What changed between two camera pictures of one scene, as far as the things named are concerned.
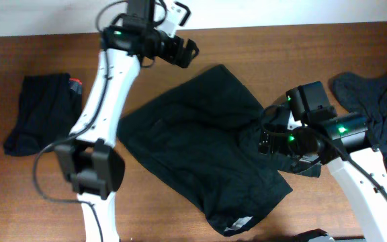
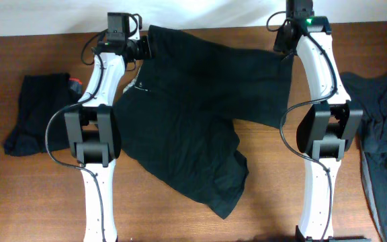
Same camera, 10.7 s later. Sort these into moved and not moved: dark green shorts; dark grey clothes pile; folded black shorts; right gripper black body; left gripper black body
Moved: right gripper black body; dark green shorts; left gripper black body
Not moved: dark grey clothes pile; folded black shorts
